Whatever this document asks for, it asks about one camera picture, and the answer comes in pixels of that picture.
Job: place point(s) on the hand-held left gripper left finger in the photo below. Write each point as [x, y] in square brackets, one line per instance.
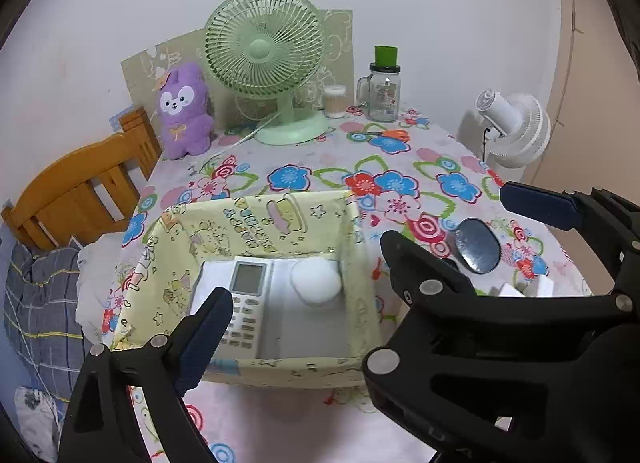
[205, 343]

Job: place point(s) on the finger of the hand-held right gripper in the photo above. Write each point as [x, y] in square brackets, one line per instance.
[425, 273]
[540, 205]

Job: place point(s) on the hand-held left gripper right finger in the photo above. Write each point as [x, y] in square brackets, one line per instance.
[475, 447]

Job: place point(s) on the white power adapter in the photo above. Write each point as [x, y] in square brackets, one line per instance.
[511, 290]

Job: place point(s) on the yellow printed fabric basket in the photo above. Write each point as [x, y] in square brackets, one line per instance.
[260, 228]

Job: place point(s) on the black oval mirror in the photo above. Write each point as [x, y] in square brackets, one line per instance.
[477, 245]

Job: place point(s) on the white remote control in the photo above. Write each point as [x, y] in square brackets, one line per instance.
[250, 293]

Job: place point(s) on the white clip fan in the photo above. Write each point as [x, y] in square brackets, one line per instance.
[515, 128]

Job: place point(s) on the white rectangular object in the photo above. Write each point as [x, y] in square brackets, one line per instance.
[546, 288]

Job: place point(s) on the floral tablecloth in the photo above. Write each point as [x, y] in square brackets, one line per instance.
[400, 178]

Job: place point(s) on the white round case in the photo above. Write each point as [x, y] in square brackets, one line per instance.
[316, 283]

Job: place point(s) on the white cloth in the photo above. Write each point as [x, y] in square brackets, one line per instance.
[97, 283]

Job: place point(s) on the beige door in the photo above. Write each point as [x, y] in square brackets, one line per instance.
[590, 68]

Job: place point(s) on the grey plaid pillow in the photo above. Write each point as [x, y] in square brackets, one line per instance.
[40, 303]

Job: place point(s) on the grey printed cloth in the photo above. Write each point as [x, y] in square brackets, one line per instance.
[37, 418]

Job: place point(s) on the glass mug jar green lid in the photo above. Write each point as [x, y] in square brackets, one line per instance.
[382, 93]

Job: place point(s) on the cotton swab jar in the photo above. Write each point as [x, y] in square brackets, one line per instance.
[334, 102]

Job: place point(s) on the wooden bed headboard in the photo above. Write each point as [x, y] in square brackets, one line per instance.
[75, 183]

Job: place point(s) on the purple plush rabbit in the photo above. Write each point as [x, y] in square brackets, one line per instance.
[182, 113]

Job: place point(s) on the blue paper sheet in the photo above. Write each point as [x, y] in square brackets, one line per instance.
[117, 119]

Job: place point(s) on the green desk fan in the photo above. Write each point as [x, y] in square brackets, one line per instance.
[260, 50]

